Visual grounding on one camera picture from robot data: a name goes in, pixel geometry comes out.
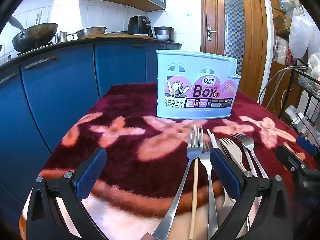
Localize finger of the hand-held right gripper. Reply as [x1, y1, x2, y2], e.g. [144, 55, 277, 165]
[275, 145, 309, 178]
[296, 135, 320, 157]

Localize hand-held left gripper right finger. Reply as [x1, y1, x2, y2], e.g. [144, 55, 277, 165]
[207, 149, 299, 240]

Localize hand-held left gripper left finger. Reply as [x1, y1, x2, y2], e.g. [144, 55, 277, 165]
[26, 147, 107, 240]

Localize white plastic fork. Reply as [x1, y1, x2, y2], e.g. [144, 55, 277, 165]
[219, 137, 250, 205]

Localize steel table knife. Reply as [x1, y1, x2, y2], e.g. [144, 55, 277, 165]
[215, 138, 235, 165]

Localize wooden chopstick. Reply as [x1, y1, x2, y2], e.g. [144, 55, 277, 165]
[189, 124, 199, 240]

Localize white chopstick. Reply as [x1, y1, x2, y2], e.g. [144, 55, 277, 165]
[206, 129, 218, 151]

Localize large steel fork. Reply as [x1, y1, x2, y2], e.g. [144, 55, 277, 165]
[152, 127, 203, 240]

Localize light blue utensil box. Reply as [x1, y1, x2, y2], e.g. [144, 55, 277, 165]
[156, 49, 242, 119]

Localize white power strip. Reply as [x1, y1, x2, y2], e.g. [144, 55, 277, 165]
[285, 104, 311, 133]

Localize wooden shelf unit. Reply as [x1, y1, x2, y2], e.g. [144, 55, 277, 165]
[266, 0, 320, 117]

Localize dark red floral blanket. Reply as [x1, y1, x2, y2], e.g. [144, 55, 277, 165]
[19, 82, 319, 240]

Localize blue kitchen base cabinet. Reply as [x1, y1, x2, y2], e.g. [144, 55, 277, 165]
[0, 40, 182, 230]

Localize white plastic bag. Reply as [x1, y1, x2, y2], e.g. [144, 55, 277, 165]
[289, 7, 316, 58]

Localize wooden door with glass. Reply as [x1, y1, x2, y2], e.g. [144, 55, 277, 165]
[200, 0, 270, 101]

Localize black gas stove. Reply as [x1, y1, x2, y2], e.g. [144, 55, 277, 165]
[17, 41, 54, 56]

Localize steel kettle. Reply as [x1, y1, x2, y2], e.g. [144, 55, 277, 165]
[55, 31, 75, 43]

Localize steel mixing bowl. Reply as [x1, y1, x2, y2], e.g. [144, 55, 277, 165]
[75, 26, 107, 39]

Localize black wok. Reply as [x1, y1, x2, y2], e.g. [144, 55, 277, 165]
[9, 11, 59, 53]

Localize dark rice cooker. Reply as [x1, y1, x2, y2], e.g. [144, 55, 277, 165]
[153, 26, 175, 41]

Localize black air fryer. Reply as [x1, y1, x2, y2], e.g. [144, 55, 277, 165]
[127, 16, 152, 35]

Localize black wire rack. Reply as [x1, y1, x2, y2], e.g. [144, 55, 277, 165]
[279, 59, 320, 140]

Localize grey cables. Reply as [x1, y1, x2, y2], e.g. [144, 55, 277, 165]
[258, 64, 308, 107]

